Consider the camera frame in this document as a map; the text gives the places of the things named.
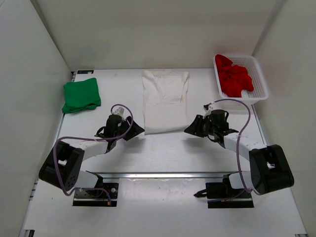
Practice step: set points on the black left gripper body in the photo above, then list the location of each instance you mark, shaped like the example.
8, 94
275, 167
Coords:
123, 129

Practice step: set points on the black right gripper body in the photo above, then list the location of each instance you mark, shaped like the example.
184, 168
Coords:
212, 128

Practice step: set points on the green t-shirt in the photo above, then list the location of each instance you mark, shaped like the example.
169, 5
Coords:
81, 96

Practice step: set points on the white t-shirt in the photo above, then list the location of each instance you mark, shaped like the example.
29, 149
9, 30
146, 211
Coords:
165, 101

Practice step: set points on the red t-shirt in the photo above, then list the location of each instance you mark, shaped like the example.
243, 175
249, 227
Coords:
233, 78

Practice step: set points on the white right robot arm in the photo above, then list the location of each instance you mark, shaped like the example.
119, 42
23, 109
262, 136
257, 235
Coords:
269, 169

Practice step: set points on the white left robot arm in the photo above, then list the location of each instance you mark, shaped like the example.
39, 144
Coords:
62, 167

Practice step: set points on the white plastic laundry basket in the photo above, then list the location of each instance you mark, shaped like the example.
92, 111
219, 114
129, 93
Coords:
260, 89

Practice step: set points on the dark table label sticker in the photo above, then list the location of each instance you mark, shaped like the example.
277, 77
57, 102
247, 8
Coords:
82, 72

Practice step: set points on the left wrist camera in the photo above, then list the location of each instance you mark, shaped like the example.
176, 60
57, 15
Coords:
119, 112

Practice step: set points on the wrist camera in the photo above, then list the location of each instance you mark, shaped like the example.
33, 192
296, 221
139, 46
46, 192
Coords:
119, 112
208, 108

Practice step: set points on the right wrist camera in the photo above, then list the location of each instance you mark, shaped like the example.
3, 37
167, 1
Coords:
208, 108

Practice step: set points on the aluminium rail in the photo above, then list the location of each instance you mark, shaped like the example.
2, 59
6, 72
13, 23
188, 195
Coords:
161, 175

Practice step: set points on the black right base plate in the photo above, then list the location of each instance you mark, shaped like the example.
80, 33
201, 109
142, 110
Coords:
222, 196

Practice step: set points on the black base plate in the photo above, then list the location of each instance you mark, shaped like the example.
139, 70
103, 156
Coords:
222, 196
98, 198

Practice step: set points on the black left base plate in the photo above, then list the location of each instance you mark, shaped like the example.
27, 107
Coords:
98, 198

